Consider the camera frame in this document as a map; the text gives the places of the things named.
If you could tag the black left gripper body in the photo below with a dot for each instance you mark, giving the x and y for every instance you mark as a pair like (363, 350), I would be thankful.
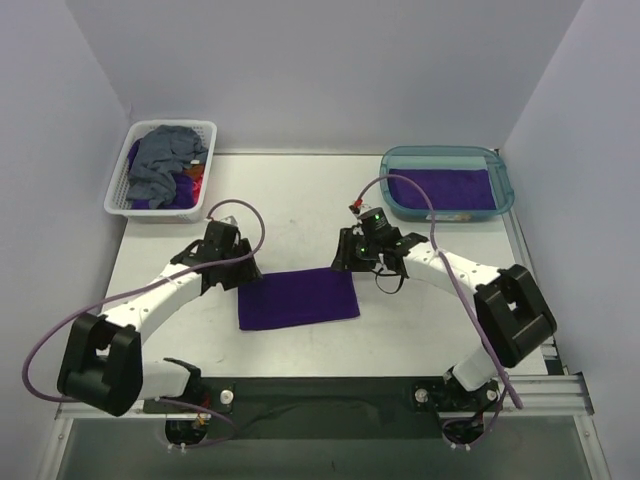
(245, 270)

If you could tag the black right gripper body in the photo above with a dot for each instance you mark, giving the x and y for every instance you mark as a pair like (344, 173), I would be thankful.
(347, 254)

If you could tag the purple towel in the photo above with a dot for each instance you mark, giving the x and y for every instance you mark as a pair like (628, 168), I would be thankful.
(297, 298)
(448, 190)
(183, 198)

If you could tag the grey towel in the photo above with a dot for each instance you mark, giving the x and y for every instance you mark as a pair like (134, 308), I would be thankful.
(163, 151)

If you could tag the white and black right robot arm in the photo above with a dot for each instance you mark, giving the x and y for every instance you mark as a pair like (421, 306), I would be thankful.
(505, 305)

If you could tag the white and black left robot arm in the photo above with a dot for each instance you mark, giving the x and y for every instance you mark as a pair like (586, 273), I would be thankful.
(103, 364)

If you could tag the purple towel in basket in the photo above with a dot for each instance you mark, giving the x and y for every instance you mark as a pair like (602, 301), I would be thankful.
(183, 198)

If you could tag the pink red cloth in basket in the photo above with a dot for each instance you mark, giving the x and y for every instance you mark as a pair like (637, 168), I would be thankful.
(196, 174)

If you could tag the folded purple towel in bin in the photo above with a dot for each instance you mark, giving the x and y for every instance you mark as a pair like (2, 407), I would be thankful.
(448, 190)

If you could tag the white plastic laundry basket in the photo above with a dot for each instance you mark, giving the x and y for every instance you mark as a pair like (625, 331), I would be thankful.
(115, 202)

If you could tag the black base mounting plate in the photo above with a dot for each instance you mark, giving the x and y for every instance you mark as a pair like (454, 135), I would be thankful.
(330, 408)

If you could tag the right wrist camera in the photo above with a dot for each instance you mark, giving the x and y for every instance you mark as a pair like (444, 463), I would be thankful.
(373, 223)

